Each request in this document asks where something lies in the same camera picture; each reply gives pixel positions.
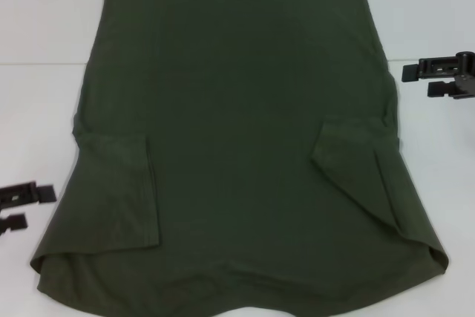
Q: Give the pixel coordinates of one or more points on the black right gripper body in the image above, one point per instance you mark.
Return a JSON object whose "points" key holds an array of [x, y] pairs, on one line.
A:
{"points": [[468, 75]]}

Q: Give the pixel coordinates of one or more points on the dark green shirt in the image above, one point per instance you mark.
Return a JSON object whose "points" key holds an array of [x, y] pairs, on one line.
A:
{"points": [[230, 146]]}

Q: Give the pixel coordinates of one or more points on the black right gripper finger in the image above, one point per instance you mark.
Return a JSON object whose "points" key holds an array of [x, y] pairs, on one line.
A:
{"points": [[438, 66], [443, 90]]}

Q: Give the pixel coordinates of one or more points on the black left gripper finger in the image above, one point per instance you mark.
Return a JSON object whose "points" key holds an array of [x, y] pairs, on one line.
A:
{"points": [[15, 222], [26, 193]]}

